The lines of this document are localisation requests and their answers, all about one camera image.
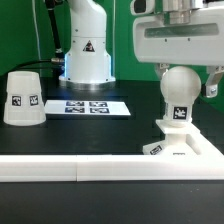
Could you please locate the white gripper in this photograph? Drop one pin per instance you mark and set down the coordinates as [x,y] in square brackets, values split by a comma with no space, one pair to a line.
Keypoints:
[186,32]

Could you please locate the white light bulb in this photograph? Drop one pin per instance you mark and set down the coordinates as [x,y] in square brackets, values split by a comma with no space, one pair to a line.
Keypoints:
[180,86]

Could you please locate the white lamp base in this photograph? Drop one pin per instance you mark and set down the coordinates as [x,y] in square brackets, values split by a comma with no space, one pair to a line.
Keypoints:
[176,142]

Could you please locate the white lamp shade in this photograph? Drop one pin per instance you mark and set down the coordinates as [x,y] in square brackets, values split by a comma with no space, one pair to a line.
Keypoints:
[24,105]

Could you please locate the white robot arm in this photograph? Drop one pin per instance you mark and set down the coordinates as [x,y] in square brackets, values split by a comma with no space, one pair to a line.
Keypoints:
[87,63]

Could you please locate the white marker sheet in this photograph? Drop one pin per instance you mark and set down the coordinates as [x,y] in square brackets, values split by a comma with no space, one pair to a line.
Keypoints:
[102,108]

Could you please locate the white L-shaped wall fence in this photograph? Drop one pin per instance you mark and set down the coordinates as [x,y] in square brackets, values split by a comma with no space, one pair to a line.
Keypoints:
[206,164]

